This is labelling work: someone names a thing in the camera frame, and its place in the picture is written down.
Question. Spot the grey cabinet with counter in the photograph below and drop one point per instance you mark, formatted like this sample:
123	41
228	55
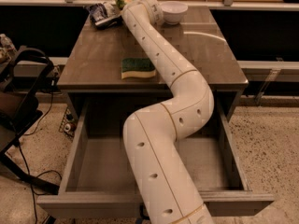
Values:
94	64

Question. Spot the white bowl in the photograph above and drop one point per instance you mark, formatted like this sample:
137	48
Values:
173	11

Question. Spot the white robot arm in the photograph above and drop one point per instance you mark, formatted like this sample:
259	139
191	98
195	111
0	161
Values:
150	133

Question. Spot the green yellow sponge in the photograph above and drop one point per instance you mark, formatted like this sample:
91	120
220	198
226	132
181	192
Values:
137	67

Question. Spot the open grey drawer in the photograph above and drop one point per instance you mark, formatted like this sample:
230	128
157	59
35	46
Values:
98	180

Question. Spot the wire basket with bottles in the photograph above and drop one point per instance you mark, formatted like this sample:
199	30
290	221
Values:
68	124

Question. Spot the black chair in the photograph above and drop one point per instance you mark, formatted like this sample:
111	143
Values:
19	111

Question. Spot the clear plastic bottle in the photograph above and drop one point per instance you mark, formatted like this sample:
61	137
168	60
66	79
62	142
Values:
8	45

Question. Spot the black drawer handle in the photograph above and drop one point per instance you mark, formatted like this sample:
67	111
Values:
142	213

